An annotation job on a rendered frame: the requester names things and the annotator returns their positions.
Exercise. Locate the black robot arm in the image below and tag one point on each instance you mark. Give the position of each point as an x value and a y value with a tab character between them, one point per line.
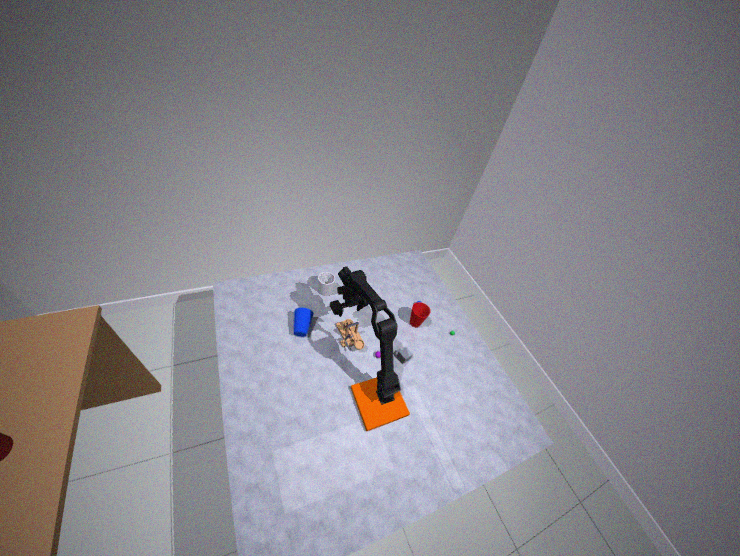
386	331

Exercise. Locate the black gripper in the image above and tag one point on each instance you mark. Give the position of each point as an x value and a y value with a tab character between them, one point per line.
337	308

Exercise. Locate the red cup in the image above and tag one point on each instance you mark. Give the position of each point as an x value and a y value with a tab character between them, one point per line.
419	314

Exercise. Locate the blue plastic cup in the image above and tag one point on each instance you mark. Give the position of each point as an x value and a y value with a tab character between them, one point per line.
303	317

